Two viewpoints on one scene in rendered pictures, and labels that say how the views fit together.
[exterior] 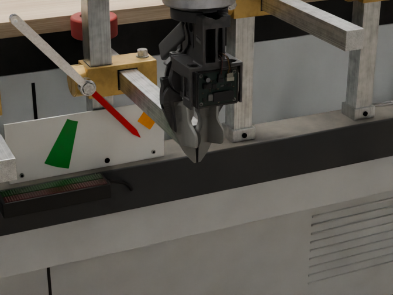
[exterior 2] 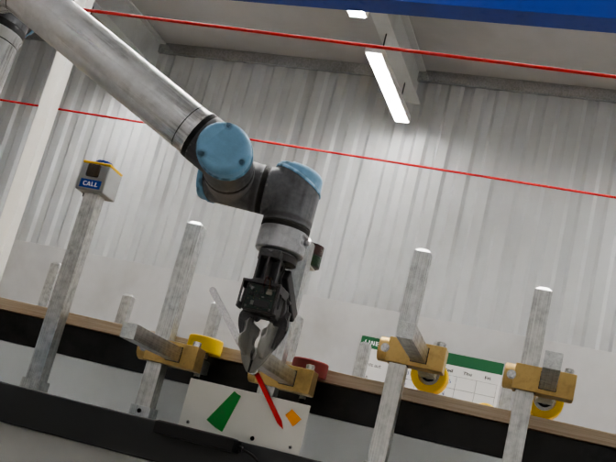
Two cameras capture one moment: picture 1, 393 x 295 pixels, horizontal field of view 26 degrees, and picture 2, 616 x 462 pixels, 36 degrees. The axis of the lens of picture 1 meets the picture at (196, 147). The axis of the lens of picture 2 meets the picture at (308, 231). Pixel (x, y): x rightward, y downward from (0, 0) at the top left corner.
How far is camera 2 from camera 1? 128 cm
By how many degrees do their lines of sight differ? 54
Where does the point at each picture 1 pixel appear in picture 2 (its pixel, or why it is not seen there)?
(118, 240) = not seen: outside the picture
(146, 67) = (303, 373)
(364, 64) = (509, 449)
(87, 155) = (238, 427)
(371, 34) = (521, 423)
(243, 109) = (379, 445)
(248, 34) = (397, 379)
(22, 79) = not seen: hidden behind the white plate
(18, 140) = (195, 393)
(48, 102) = not seen: hidden behind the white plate
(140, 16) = (356, 383)
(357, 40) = (407, 331)
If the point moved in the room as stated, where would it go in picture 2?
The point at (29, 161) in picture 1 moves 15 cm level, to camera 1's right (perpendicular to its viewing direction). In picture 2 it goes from (197, 413) to (251, 425)
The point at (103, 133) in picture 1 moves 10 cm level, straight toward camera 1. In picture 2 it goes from (256, 414) to (229, 405)
